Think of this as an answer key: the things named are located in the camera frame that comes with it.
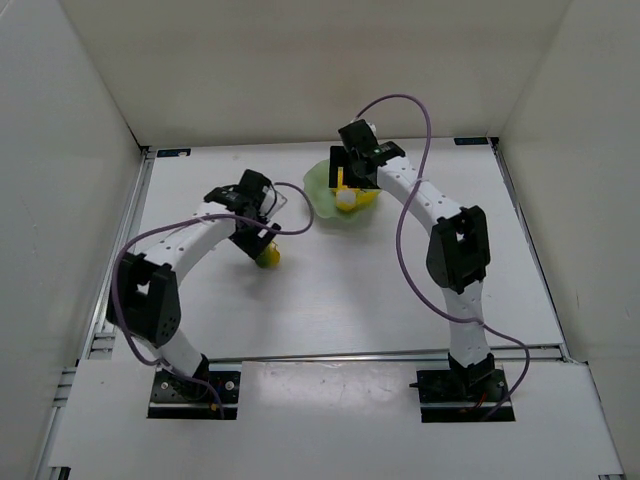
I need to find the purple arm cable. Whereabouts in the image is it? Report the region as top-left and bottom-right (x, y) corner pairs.
(356, 94), (531, 422)
(115, 181), (316, 419)

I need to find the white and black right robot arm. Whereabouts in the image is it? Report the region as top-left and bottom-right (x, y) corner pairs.
(329, 120), (495, 390)

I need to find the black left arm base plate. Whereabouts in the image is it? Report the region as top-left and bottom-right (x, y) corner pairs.
(147, 367), (241, 421)

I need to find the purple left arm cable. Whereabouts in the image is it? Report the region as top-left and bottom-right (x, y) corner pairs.
(115, 181), (316, 419)

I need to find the yellow fake fruit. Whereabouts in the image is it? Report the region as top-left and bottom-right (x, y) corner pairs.
(330, 168), (381, 212)
(255, 242), (281, 268)

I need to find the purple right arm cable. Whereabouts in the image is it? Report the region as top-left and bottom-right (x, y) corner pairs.
(356, 94), (531, 422)

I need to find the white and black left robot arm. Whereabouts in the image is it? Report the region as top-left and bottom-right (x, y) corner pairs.
(106, 169), (287, 389)

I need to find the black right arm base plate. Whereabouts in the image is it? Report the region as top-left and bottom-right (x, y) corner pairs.
(409, 369), (508, 423)

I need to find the green fruit bowl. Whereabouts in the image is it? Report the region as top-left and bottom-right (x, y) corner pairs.
(303, 159), (378, 222)

